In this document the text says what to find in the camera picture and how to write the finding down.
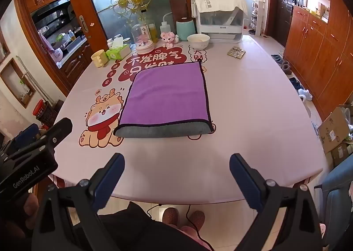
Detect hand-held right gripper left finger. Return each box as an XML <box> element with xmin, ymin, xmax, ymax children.
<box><xmin>41</xmin><ymin>153</ymin><xmax>126</xmax><ymax>251</ymax></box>

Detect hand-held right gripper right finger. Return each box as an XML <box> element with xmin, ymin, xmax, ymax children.
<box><xmin>229</xmin><ymin>153</ymin><xmax>323</xmax><ymax>251</ymax></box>

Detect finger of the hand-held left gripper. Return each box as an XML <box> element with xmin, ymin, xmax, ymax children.
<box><xmin>14</xmin><ymin>123</ymin><xmax>40</xmax><ymax>144</ymax></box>
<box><xmin>32</xmin><ymin>117</ymin><xmax>73</xmax><ymax>152</ymax></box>

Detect purple towel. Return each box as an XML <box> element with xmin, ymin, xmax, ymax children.
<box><xmin>114</xmin><ymin>61</ymin><xmax>215</xmax><ymax>139</ymax></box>

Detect person's left hand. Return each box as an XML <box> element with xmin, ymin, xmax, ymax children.
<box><xmin>17</xmin><ymin>192</ymin><xmax>42</xmax><ymax>222</ymax></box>

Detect black basket with red lid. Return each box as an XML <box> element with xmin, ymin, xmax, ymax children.
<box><xmin>32</xmin><ymin>99</ymin><xmax>59</xmax><ymax>128</ymax></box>

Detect person's dark clothing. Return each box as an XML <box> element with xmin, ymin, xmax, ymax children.
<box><xmin>98</xmin><ymin>201</ymin><xmax>211</xmax><ymax>251</ymax></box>

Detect pink printed tablecloth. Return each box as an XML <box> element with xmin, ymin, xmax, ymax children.
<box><xmin>52</xmin><ymin>34</ymin><xmax>324</xmax><ymax>202</ymax></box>

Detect yellow mug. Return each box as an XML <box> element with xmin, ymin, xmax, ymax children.
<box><xmin>91</xmin><ymin>49</ymin><xmax>109</xmax><ymax>68</ymax></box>

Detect blue chair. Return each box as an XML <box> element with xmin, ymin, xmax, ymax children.
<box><xmin>314</xmin><ymin>154</ymin><xmax>353</xmax><ymax>242</ymax></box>

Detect green tissue box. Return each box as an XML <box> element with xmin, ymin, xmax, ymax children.
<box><xmin>105</xmin><ymin>44</ymin><xmax>132</xmax><ymax>60</ymax></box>

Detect small cardboard box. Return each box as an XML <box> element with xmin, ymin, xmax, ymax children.
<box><xmin>325</xmin><ymin>142</ymin><xmax>353</xmax><ymax>169</ymax></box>

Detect large cardboard box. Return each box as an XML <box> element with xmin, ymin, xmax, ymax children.
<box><xmin>317</xmin><ymin>105</ymin><xmax>353</xmax><ymax>155</ymax></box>

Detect white shoes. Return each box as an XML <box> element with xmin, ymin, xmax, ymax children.
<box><xmin>298</xmin><ymin>88</ymin><xmax>314</xmax><ymax>102</ymax></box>

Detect dark blue shoes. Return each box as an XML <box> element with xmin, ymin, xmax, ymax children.
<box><xmin>289</xmin><ymin>77</ymin><xmax>304</xmax><ymax>91</ymax></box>

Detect grey slippers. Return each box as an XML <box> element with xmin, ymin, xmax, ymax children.
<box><xmin>281</xmin><ymin>60</ymin><xmax>298</xmax><ymax>75</ymax></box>

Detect glass dome with pink base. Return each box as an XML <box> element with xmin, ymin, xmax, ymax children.
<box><xmin>131</xmin><ymin>23</ymin><xmax>154</xmax><ymax>55</ymax></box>

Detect foil blister pack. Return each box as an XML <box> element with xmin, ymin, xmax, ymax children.
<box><xmin>227</xmin><ymin>46</ymin><xmax>246</xmax><ymax>59</ymax></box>

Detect yellow liquid bottle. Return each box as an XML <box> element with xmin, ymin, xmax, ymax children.
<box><xmin>148</xmin><ymin>23</ymin><xmax>158</xmax><ymax>43</ymax></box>

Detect pink plush toy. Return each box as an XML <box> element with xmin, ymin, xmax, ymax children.
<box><xmin>161</xmin><ymin>32</ymin><xmax>179</xmax><ymax>49</ymax></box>

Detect white bowl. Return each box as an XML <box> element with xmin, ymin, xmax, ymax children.
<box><xmin>187</xmin><ymin>34</ymin><xmax>211</xmax><ymax>50</ymax></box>

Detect white squeeze bottle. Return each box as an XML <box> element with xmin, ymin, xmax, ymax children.
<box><xmin>160</xmin><ymin>12</ymin><xmax>175</xmax><ymax>40</ymax></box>

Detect white countertop appliance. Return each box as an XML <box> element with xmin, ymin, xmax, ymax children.
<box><xmin>191</xmin><ymin>0</ymin><xmax>249</xmax><ymax>43</ymax></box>

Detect mint green container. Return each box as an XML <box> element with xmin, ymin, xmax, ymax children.
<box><xmin>176</xmin><ymin>17</ymin><xmax>196</xmax><ymax>42</ymax></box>

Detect white shoe rack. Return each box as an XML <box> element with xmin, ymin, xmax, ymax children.
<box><xmin>249</xmin><ymin>0</ymin><xmax>267</xmax><ymax>37</ymax></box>

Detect dark entrance door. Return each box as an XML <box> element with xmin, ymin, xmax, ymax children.
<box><xmin>275</xmin><ymin>0</ymin><xmax>298</xmax><ymax>48</ymax></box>

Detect white cloth cover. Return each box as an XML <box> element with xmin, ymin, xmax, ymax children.
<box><xmin>191</xmin><ymin>0</ymin><xmax>249</xmax><ymax>19</ymax></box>

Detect wooden wall frame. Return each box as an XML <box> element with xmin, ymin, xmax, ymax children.
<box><xmin>0</xmin><ymin>57</ymin><xmax>37</xmax><ymax>109</ymax></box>

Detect black cable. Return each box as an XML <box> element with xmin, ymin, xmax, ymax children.
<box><xmin>146</xmin><ymin>204</ymin><xmax>216</xmax><ymax>251</ymax></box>

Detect wooden wall cabinet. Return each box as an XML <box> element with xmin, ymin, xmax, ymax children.
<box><xmin>284</xmin><ymin>0</ymin><xmax>353</xmax><ymax>120</ymax></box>

